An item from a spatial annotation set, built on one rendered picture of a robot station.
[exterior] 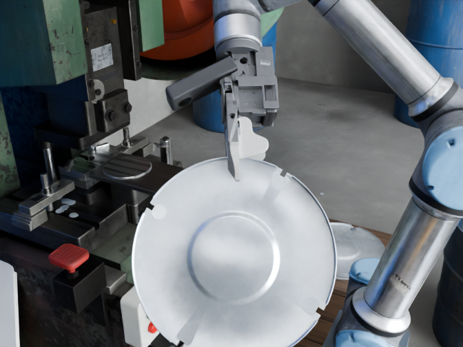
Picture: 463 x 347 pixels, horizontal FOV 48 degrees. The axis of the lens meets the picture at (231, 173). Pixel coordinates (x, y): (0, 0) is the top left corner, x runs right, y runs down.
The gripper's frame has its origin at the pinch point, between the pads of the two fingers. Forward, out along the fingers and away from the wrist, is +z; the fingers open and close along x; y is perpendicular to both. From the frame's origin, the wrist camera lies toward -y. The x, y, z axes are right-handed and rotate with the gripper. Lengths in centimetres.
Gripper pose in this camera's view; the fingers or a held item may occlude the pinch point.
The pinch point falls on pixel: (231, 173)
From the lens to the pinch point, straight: 74.6
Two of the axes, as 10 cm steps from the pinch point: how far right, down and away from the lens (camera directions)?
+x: -0.5, 3.0, 9.5
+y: 10.0, -0.3, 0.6
